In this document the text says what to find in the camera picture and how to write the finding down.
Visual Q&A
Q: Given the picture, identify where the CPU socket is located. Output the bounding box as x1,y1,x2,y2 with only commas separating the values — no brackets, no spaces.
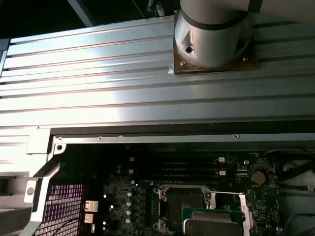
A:
154,184,215,233

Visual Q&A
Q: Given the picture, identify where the white clip RAM slot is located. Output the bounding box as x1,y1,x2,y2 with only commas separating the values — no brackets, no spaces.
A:
127,157,227,167
127,169,227,177

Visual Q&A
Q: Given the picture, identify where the grey metal frame bar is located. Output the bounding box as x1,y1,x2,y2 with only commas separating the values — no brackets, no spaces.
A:
65,0,97,27

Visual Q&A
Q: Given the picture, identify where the metal socket cover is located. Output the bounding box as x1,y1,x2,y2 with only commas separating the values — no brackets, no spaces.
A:
210,189,254,228

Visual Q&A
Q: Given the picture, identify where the thin grey fan wire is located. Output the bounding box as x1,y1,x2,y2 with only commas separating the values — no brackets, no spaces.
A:
260,146,315,173

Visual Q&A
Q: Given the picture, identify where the open PC case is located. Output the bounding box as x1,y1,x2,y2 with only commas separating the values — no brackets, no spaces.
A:
0,125,315,236

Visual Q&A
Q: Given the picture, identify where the silver green CPU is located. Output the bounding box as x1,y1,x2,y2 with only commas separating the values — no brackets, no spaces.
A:
181,207,247,236

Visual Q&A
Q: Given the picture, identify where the green motherboard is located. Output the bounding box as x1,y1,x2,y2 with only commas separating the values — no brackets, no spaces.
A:
85,145,284,236

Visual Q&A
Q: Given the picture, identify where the silver coin battery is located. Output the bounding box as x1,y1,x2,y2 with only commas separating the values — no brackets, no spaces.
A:
251,171,266,185

